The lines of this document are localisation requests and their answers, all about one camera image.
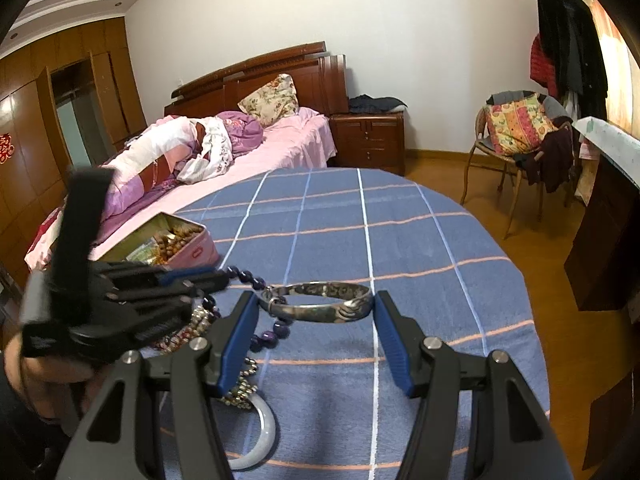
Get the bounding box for purple bead bracelet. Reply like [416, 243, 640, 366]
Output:
[202, 266, 292, 354]

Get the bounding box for floral pillow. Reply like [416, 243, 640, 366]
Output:
[237, 73, 300, 127]

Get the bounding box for rattan chair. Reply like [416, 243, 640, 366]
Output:
[460, 91, 576, 239]

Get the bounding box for printed paper leaflet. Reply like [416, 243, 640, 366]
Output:
[122, 237, 163, 265]

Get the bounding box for colourful patchwork cushion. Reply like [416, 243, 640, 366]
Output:
[484, 95, 559, 157]

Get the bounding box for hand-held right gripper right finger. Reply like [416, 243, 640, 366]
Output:
[372, 290, 576, 480]

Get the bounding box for pale jade bangle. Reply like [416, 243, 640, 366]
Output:
[227, 392, 278, 472]

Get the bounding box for dark wooden headboard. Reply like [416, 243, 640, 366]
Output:
[165, 41, 348, 118]

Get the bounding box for dark wooden nightstand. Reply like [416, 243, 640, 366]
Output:
[330, 111, 406, 177]

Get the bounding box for pink patchwork quilt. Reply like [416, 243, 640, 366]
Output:
[97, 115, 236, 222]

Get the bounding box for white patterned desk cover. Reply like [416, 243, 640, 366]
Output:
[572, 116, 640, 187]

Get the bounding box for pink metal tin box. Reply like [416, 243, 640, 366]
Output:
[95, 212, 221, 274]

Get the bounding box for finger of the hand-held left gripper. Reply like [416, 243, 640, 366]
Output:
[107, 284, 201, 342]
[97, 261, 232, 292]

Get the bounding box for silver engraved bangle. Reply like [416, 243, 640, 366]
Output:
[260, 282, 375, 324]

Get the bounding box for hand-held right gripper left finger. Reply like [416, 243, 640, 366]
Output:
[55, 290, 261, 480]

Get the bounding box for dark folded clothes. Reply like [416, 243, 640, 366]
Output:
[347, 94, 407, 115]

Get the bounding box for red hanging jacket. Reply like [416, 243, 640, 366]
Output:
[530, 34, 557, 90]

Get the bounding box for orange patterned curtain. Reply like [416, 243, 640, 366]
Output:
[545, 0, 640, 128]

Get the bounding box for dark garment on chair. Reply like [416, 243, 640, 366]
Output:
[515, 120, 576, 194]

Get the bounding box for purple blanket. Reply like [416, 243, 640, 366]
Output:
[217, 110, 265, 154]

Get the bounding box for dark wooden desk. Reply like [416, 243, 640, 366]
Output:
[564, 152, 640, 312]

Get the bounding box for brown wooden wardrobe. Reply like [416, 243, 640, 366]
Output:
[0, 16, 148, 281]

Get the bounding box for person's left hand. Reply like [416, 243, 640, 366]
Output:
[5, 347, 85, 423]

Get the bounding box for bed with pink sheet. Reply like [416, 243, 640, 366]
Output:
[25, 107, 336, 272]

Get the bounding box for brown wooden bead bracelet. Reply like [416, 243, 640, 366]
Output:
[149, 225, 204, 267]

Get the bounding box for blue plaid tablecloth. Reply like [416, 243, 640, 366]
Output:
[165, 167, 551, 480]

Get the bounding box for black hanging coat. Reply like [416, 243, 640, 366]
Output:
[537, 0, 608, 121]

